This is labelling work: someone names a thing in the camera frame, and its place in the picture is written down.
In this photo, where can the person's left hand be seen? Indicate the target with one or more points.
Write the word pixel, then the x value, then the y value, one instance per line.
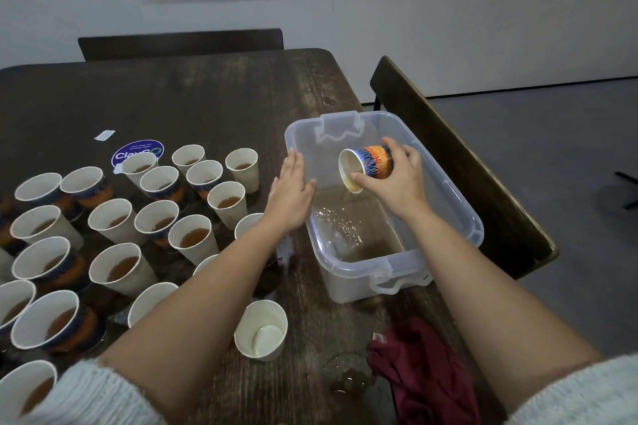
pixel 289 201

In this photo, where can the person's right hand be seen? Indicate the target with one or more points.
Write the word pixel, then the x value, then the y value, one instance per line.
pixel 407 189

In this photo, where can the orange blue patterned paper cup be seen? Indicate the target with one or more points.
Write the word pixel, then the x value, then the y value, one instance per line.
pixel 371 163

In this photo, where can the clear plastic storage bin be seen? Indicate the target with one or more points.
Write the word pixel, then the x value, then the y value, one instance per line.
pixel 349 280

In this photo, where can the group of paper cups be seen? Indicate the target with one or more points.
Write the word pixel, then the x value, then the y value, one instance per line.
pixel 105 220

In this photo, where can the person's right forearm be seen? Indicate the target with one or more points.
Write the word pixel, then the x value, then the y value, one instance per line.
pixel 488 320

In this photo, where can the person's left forearm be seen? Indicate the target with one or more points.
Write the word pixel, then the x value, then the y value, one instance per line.
pixel 199 320

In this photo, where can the dark wooden chair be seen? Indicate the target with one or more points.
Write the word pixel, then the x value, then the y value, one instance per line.
pixel 459 171
pixel 179 44

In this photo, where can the dark wooden table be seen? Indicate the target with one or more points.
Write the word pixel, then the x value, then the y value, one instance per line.
pixel 199 91

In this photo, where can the round blue sticker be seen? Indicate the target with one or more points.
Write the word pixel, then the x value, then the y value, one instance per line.
pixel 138 151

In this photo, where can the dark red cloth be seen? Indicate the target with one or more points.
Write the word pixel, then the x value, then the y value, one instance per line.
pixel 424 375

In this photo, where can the small white paper label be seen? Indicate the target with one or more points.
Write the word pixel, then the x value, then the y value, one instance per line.
pixel 105 134

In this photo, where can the round white side table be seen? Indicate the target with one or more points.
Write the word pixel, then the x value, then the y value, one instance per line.
pixel 630 191

